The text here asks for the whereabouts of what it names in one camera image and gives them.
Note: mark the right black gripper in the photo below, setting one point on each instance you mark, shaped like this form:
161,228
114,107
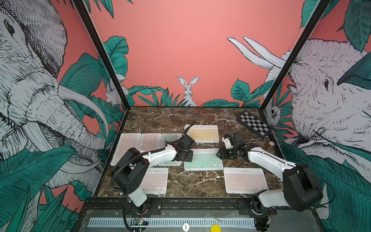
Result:
222,153

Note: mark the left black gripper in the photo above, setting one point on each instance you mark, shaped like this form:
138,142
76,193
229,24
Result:
191,156

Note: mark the yellow keyboard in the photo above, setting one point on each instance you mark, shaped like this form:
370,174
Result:
206,134

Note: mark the green keyboard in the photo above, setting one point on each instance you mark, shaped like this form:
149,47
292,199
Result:
170,137
204,160

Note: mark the pink keyboard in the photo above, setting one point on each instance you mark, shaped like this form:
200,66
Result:
244,180
155,181
126,141
150,141

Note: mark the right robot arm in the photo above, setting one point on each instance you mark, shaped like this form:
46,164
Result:
301,189

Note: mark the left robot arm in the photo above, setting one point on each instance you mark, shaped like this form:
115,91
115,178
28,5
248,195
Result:
129,172

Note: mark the checkerboard calibration plate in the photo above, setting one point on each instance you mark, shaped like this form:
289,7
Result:
255,125

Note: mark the white vented strip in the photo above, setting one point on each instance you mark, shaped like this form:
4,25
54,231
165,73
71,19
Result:
171,222

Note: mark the yellow round button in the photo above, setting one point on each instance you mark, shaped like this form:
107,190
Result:
215,228

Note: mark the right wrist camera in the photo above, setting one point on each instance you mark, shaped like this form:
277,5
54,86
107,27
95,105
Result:
227,142

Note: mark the black mounting rail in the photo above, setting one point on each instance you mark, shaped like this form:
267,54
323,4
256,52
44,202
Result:
158,205

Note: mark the black frame post right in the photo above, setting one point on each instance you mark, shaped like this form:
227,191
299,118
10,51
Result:
307,31

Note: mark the black frame post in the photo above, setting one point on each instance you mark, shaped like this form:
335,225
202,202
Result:
307,31
89,25

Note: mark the black frame post left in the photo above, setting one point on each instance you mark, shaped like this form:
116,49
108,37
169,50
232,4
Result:
89,25

